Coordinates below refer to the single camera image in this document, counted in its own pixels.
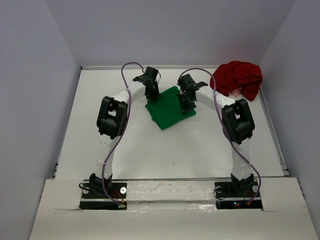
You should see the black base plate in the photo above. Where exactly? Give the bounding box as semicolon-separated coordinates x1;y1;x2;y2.
213;181;263;210
78;181;128;211

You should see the red t shirt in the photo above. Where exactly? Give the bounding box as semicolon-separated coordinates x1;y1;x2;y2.
209;61;263;102

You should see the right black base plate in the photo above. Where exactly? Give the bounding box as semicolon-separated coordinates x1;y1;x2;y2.
213;181;263;210

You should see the green t shirt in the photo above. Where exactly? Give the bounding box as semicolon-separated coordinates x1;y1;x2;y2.
145;86;196;130

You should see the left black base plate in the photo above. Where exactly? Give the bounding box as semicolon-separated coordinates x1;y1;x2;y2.
78;181;128;211

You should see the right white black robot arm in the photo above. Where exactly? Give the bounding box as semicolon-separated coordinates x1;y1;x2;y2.
177;74;261;201

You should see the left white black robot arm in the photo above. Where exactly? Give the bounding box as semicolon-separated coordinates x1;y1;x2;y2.
79;66;161;203

